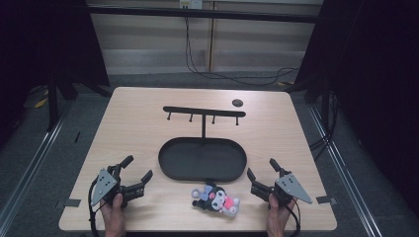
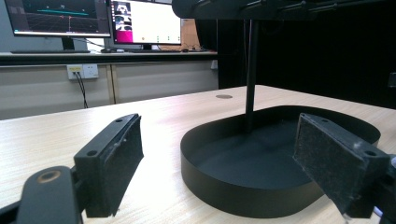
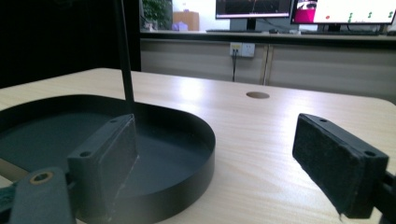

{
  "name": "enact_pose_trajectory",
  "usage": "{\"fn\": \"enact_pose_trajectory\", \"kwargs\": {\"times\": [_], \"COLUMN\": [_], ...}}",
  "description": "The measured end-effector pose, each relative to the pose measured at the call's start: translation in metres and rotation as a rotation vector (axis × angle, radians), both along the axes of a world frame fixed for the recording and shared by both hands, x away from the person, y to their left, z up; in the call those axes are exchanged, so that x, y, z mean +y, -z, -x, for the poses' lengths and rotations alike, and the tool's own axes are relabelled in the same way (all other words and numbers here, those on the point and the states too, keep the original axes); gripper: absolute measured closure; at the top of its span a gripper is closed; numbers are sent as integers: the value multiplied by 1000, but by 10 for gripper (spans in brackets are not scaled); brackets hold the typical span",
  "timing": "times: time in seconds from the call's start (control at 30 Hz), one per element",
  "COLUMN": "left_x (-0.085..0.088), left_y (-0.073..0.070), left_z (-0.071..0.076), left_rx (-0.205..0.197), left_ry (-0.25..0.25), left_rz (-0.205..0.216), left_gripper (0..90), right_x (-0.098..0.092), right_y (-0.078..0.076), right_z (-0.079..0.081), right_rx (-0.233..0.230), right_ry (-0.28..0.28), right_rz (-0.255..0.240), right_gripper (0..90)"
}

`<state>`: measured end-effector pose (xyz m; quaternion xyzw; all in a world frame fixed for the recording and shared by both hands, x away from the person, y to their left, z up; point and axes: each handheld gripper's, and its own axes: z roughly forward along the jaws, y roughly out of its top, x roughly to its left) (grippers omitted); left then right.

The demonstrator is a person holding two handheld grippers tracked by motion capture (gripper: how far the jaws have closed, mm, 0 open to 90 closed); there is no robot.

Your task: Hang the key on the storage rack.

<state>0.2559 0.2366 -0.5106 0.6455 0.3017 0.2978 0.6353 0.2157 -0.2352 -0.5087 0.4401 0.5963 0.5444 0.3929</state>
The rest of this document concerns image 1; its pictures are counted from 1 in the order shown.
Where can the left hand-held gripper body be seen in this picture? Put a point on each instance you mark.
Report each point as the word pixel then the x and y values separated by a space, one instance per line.
pixel 104 186

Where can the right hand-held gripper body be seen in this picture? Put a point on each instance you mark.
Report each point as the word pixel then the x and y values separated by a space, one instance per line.
pixel 290 186

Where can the black hook rack with tray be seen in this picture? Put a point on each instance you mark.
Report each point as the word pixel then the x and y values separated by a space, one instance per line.
pixel 202 159

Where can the person's left hand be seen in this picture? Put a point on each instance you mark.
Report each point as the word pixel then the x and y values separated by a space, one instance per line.
pixel 113 214

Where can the person's right hand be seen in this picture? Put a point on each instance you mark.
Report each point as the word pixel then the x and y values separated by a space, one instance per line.
pixel 277 215

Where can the grey tape strip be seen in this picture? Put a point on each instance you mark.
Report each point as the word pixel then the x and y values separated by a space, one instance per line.
pixel 72 202
pixel 326 199

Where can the black floor tape piece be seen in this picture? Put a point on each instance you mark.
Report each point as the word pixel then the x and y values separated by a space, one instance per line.
pixel 77 137

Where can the black round table grommet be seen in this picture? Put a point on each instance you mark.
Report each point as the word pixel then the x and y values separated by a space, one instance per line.
pixel 237 102

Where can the dark metal stand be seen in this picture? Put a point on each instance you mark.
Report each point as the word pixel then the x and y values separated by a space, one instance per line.
pixel 326 105
pixel 52 102

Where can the yellow floor tape piece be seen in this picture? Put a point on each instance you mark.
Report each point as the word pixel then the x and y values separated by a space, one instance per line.
pixel 41 103

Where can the black curtain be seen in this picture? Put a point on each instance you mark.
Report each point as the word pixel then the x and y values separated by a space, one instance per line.
pixel 39 42
pixel 372 82

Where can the black horizontal bar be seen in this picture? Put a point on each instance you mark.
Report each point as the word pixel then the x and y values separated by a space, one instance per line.
pixel 230 15

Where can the aluminium floor rail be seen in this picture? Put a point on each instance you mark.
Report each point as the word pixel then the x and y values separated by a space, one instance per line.
pixel 33 164
pixel 346 174

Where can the white wall socket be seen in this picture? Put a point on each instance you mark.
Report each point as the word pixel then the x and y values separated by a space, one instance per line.
pixel 194 4

